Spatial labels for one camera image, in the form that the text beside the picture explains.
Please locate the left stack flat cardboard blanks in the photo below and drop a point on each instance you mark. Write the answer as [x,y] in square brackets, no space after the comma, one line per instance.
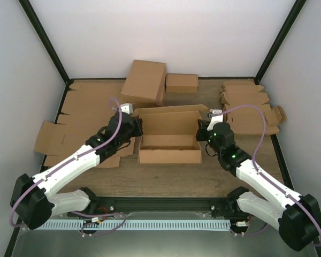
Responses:
[85,110]

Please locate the black frame post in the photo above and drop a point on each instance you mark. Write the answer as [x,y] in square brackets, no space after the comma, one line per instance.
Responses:
[283,32]
[39,29]

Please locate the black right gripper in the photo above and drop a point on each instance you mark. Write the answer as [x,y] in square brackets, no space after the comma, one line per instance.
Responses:
[201,125]

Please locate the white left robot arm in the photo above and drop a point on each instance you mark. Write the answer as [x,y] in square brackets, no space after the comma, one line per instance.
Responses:
[36,199]

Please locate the large cardboard box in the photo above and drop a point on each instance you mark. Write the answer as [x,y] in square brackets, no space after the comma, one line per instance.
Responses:
[145,83]
[169,134]

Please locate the white slotted cable duct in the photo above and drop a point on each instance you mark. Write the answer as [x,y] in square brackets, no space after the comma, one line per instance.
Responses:
[140,225]

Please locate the right black frame post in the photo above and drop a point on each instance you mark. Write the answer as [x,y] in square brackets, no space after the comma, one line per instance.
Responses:
[283,32]

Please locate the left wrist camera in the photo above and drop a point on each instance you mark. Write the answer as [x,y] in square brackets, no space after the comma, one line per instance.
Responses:
[126,108]

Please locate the black frame base rail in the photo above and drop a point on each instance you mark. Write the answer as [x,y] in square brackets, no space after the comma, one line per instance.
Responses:
[217,207]

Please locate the right stack flat cardboard blanks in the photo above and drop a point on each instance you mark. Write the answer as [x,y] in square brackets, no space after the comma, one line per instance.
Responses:
[250,110]

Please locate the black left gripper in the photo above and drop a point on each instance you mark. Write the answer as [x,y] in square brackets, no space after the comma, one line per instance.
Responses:
[138,123]

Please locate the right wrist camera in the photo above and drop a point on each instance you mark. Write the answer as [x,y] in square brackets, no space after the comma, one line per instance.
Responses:
[215,116]

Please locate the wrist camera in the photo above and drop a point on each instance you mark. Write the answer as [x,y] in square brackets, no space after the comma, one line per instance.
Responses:
[215,116]
[126,108]

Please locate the stack flat cardboard blanks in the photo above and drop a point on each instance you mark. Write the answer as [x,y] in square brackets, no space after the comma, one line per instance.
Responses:
[85,110]
[250,110]

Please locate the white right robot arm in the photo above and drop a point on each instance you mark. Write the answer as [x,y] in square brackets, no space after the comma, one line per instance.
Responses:
[296,217]

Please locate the large folded cardboard box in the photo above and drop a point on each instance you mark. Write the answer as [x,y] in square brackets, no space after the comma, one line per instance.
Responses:
[145,83]

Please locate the left black frame post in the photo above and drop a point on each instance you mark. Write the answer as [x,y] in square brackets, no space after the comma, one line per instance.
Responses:
[39,29]

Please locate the small folded cardboard box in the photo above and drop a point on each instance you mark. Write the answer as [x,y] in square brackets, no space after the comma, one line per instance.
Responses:
[181,83]

